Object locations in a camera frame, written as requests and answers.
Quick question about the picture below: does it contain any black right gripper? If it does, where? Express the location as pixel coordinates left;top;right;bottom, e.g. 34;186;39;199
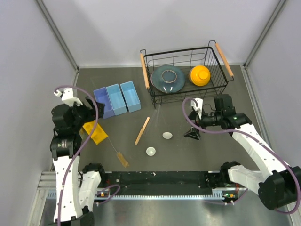
183;108;223;140

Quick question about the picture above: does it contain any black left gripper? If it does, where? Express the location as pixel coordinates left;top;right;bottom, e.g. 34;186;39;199
68;96;105;131

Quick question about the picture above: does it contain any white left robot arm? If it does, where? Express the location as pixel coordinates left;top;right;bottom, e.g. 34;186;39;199
50;97;107;226

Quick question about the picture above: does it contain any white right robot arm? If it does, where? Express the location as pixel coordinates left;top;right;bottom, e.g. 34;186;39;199
182;94;301;214

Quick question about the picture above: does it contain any purple plastic bin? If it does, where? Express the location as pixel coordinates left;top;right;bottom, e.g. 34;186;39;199
94;87;115;119

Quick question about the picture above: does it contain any light blue middle bin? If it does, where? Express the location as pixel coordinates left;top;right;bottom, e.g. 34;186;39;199
106;84;127;116

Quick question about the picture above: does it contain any light blue bin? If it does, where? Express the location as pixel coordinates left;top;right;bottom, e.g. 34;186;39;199
106;84;127;116
120;81;141;113

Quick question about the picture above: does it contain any white oval dish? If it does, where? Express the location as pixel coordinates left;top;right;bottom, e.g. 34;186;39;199
162;132;173;139

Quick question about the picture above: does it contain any yellow test tube rack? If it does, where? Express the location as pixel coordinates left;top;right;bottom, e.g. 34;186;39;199
83;120;109;145

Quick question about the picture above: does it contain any light blue right bin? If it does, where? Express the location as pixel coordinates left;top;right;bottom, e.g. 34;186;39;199
120;81;141;113

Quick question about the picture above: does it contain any yellow ribbed bowl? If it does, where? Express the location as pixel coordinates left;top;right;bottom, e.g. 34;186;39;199
189;65;211;87

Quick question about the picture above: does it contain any wooden test tube clamp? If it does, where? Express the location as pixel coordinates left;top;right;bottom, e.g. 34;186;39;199
135;117;150;145

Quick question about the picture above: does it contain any dark blue ceramic plate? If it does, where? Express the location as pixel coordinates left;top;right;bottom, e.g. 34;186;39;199
150;65;186;93

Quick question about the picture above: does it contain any test tube brush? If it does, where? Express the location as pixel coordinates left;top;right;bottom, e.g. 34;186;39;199
109;139;129;168

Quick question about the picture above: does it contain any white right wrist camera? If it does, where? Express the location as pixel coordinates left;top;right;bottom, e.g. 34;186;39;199
190;98;203;119

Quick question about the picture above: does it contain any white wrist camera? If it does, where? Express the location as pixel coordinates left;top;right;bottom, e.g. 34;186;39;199
190;98;203;119
54;88;83;107

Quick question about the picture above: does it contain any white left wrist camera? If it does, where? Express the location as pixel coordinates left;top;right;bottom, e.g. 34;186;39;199
54;88;83;107

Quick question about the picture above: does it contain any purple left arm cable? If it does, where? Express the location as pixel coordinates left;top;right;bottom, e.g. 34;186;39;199
54;85;121;226

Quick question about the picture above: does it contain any black wire basket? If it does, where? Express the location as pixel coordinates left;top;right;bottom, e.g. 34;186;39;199
140;40;234;106

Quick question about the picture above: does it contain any grey slotted cable duct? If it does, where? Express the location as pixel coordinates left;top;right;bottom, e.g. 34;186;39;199
47;188;238;201

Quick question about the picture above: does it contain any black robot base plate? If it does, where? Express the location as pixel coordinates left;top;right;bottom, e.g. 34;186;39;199
98;171;235;195

